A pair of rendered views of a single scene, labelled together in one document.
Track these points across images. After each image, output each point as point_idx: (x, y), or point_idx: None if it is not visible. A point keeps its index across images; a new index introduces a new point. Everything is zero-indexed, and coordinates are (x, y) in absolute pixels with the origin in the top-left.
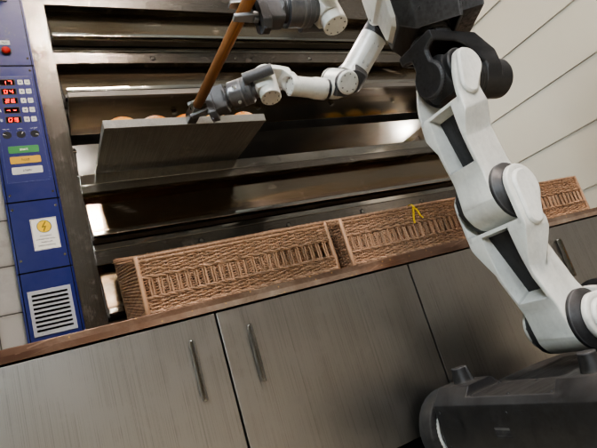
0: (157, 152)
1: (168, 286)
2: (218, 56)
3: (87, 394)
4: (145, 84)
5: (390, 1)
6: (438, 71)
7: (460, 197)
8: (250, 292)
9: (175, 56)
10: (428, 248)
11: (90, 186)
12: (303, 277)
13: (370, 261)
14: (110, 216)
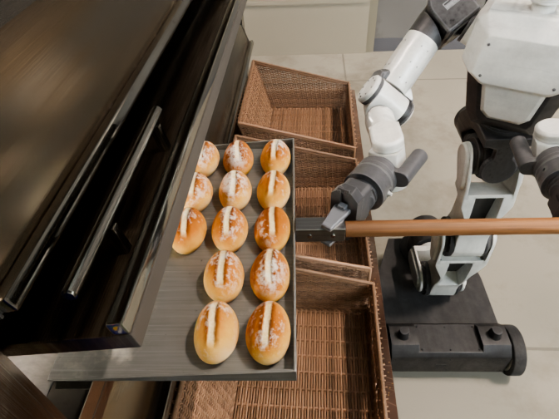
0: (185, 270)
1: (205, 415)
2: (489, 234)
3: None
4: (67, 81)
5: (539, 106)
6: (513, 171)
7: (458, 245)
8: (397, 409)
9: None
10: (374, 242)
11: (95, 417)
12: (389, 354)
13: (381, 293)
14: (126, 417)
